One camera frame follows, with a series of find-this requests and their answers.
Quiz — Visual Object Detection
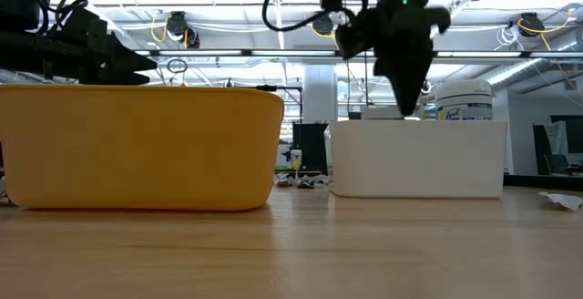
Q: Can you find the black ceiling cable reel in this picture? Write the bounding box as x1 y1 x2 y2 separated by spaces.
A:
312 11 337 36
164 10 201 49
517 11 542 39

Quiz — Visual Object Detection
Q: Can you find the black office chair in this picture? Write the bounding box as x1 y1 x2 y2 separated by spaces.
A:
532 124 583 176

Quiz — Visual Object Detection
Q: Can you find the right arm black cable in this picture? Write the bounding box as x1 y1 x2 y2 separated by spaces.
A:
261 0 379 34

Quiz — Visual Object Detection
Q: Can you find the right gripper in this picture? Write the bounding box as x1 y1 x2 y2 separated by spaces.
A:
321 0 452 116

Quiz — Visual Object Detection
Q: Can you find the dark wall screen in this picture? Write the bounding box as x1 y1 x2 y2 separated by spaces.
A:
549 115 583 154

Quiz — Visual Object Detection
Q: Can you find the white building column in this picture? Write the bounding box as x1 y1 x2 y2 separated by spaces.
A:
302 64 338 125

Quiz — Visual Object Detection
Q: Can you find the black hanging coiled cable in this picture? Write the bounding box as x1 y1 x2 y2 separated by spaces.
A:
362 59 370 114

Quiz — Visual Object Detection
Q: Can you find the long bandage strip packet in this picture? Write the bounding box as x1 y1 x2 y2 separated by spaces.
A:
537 191 583 212

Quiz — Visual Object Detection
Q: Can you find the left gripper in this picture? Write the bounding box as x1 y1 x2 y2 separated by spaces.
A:
43 6 159 86

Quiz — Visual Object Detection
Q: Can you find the yellow plastic bin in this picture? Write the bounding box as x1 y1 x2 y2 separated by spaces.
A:
0 83 286 212

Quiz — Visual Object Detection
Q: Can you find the black cabinet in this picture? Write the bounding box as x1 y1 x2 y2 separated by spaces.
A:
291 122 329 176

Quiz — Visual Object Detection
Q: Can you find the long ceiling light bar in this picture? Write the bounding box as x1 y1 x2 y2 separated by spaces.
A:
136 48 583 59

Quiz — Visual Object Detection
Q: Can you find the black hanging cable ring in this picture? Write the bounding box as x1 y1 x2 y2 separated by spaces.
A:
166 57 189 75

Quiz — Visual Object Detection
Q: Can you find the white plastic bin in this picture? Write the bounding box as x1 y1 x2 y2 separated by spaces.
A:
323 119 509 200

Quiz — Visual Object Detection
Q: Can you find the white disinfecting wipes canister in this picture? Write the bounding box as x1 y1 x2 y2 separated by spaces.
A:
434 78 495 121

